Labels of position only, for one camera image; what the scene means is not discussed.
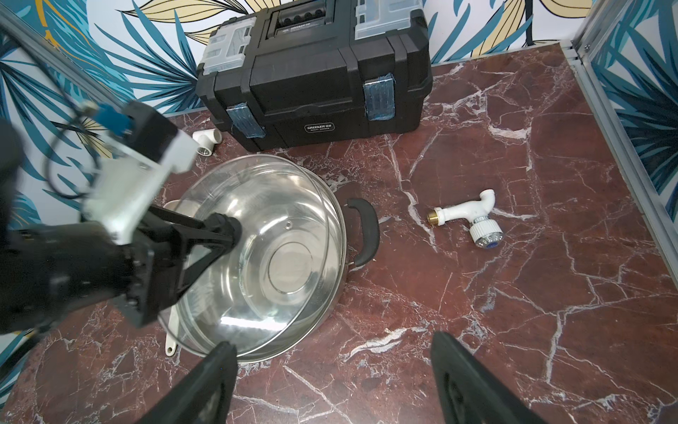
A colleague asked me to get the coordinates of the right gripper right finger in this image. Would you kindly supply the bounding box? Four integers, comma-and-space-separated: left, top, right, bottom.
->
431, 331, 545, 424

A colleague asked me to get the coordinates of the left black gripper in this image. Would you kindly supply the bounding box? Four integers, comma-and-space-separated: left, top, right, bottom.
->
109, 205, 243, 328

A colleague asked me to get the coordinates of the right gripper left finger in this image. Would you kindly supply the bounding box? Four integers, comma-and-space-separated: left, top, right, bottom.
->
139, 342, 238, 424

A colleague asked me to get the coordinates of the stainless steel pot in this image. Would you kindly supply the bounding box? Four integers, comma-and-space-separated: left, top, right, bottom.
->
158, 153, 381, 365

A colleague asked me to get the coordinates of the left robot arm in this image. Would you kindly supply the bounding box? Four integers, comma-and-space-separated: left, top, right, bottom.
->
1, 103, 242, 333

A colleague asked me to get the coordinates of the white pvc pipe fitting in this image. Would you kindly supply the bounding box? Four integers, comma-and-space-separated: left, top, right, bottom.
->
192, 128, 222, 157

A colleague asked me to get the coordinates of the white plastic faucet tap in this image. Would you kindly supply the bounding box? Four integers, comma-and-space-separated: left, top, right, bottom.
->
427, 189, 503, 249

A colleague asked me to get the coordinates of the black plastic toolbox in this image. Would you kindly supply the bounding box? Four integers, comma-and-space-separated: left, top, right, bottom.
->
196, 1, 433, 152

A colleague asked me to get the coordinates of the right aluminium frame post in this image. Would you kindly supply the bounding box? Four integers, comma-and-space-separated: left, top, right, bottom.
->
561, 1, 677, 277

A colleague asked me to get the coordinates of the aluminium frame post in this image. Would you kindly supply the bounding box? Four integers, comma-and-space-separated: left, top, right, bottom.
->
561, 1, 677, 277
1, 5, 124, 110

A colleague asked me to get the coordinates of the left aluminium frame post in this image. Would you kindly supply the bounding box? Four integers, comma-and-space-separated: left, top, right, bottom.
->
1, 5, 124, 110

